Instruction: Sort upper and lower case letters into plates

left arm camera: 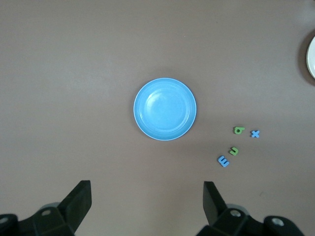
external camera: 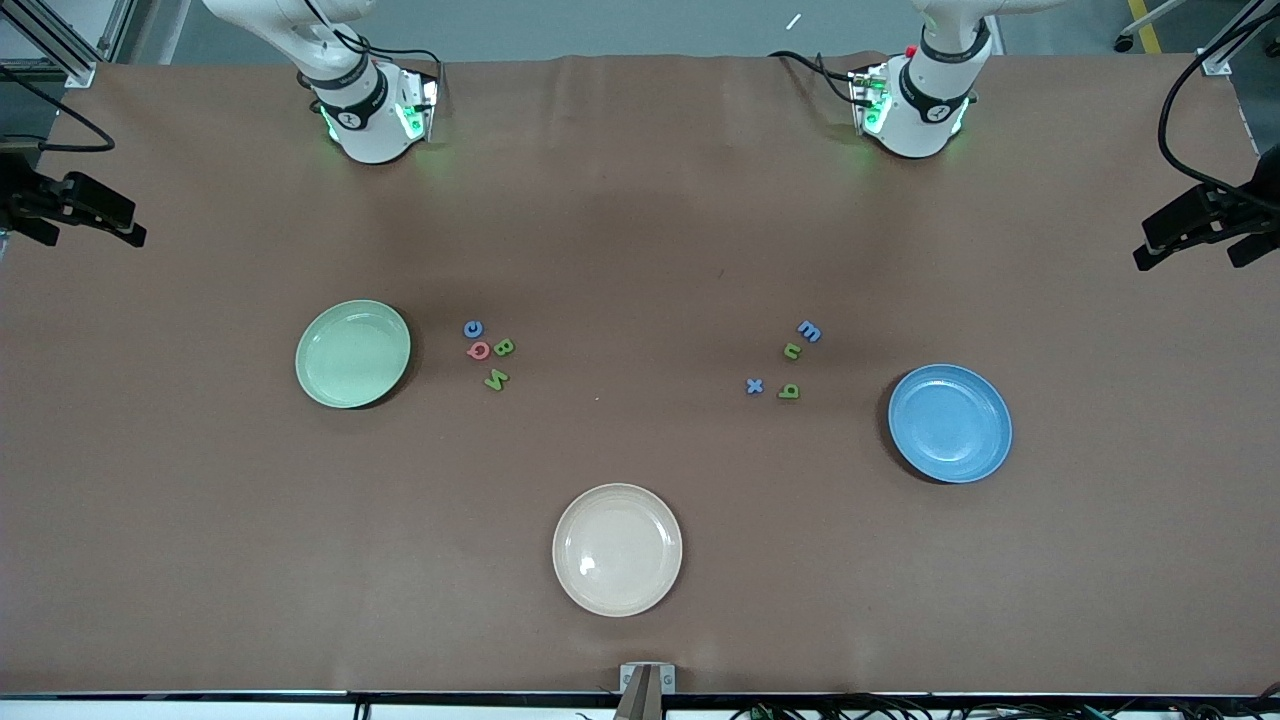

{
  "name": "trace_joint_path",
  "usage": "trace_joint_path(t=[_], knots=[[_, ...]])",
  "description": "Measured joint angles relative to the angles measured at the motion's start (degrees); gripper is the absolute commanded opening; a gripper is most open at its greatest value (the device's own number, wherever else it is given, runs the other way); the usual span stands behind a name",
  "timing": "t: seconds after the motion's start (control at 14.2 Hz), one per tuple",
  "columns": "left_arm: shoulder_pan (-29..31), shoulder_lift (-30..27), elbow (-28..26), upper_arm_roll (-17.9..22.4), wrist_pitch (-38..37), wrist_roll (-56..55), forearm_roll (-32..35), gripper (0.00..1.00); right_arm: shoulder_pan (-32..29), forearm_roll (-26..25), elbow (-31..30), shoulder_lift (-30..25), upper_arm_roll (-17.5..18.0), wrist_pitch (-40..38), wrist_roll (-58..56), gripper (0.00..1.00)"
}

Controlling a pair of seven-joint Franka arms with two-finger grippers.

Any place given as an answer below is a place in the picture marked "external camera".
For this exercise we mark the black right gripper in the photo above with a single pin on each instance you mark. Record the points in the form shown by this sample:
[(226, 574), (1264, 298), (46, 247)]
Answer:
[(40, 197)]

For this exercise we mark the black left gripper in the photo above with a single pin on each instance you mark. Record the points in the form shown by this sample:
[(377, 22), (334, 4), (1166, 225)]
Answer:
[(1213, 211)]

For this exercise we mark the blue letter m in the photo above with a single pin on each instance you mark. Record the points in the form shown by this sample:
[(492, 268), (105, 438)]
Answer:
[(806, 327)]

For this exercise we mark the pink letter Q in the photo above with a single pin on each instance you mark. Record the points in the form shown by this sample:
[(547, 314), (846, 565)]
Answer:
[(472, 345)]

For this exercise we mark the green letter B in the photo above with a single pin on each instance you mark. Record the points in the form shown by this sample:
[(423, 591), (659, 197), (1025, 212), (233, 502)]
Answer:
[(497, 347)]

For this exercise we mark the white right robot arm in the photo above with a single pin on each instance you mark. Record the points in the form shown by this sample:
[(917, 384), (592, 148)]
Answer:
[(370, 130)]

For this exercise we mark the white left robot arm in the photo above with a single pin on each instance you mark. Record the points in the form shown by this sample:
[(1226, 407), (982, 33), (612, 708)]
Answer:
[(920, 125)]

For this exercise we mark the black caster wheel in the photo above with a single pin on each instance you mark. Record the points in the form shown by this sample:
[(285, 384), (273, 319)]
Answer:
[(1124, 42)]

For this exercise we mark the light green plate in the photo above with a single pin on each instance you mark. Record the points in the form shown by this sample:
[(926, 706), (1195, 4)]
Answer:
[(350, 355)]

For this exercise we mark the blue plate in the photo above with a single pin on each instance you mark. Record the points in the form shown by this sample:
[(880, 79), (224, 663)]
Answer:
[(950, 425)]

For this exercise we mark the brown table cover sheet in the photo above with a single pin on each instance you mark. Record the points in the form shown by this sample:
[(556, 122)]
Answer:
[(640, 250)]

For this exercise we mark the beige plate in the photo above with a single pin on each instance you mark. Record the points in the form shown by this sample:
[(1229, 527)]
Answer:
[(617, 550)]

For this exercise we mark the aluminium frame profile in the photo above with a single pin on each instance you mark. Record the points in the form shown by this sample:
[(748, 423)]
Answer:
[(80, 70), (1215, 62)]

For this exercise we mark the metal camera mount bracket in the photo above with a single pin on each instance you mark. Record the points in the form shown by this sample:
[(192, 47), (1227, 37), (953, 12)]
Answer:
[(647, 680)]

